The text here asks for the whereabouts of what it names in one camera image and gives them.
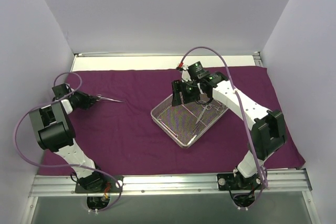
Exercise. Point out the purple cloth wrap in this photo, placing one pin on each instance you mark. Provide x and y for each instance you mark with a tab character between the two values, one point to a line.
122	138

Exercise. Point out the aluminium front rail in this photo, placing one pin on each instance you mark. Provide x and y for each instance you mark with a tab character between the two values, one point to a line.
279	180

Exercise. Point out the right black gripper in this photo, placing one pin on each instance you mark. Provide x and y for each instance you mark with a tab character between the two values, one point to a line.
177	93

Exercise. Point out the silver surgical scissors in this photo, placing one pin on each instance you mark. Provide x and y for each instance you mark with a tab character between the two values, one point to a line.
205	108

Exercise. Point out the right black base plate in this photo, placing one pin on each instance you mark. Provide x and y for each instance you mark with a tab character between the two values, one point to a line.
230	181

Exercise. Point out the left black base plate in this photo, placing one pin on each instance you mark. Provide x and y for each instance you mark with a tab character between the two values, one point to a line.
105	184

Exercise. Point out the silver surgical forceps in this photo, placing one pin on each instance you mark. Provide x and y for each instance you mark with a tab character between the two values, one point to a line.
219	107
100	97

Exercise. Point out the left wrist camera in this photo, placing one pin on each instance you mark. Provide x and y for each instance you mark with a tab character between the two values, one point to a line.
61	91

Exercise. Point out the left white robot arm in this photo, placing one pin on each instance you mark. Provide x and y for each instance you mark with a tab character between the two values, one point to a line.
54	131

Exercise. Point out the aluminium right side rail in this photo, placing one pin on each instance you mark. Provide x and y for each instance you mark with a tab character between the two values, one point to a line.
257	59

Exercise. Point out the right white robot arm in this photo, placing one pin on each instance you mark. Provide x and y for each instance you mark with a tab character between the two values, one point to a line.
266	129

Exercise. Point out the metal mesh instrument tray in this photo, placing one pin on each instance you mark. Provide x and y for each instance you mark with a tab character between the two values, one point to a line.
178	122

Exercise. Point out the aluminium rail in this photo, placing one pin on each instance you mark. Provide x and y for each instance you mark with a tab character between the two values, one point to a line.
257	59
279	180

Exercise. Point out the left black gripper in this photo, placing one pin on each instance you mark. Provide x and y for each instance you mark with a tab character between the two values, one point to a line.
90	100

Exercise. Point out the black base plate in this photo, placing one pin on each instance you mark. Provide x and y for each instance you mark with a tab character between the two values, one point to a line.
230	181
105	184

